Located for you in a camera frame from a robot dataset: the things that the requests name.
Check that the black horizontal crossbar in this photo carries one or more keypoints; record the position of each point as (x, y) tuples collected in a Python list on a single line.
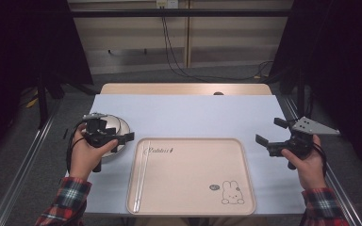
[(122, 13)]

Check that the beige tray with rabbit print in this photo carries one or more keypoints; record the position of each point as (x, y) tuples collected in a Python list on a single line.
[(194, 172)]

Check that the wooden vertical post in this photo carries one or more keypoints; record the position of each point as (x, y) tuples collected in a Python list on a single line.
[(187, 37)]

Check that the aluminium floor rail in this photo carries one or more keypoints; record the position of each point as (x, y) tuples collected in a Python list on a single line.
[(341, 201), (22, 175)]

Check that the pale blue table mat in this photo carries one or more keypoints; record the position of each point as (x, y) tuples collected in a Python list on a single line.
[(185, 116)]

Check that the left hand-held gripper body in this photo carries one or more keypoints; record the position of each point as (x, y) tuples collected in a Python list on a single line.
[(99, 135)]

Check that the dark curtain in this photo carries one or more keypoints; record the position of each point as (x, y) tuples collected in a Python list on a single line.
[(342, 62), (19, 47)]

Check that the dark table grommet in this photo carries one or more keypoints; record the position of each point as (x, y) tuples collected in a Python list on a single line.
[(218, 93)]

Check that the wooden table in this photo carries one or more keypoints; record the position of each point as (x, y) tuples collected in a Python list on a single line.
[(169, 88)]

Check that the person's left hand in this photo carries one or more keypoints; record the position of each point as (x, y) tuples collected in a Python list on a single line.
[(83, 160)]

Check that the black metal stand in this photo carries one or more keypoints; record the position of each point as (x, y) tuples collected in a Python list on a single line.
[(42, 100)]

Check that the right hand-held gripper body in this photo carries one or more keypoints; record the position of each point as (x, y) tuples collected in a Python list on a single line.
[(304, 127)]

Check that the small black floor item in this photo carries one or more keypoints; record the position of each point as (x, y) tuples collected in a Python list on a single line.
[(65, 134)]

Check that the white wall socket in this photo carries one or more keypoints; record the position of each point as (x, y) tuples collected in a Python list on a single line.
[(166, 3)]

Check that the yellow floor tape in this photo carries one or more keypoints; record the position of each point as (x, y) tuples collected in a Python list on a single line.
[(33, 102)]

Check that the person's right hand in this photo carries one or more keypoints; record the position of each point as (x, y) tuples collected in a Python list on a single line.
[(309, 172)]

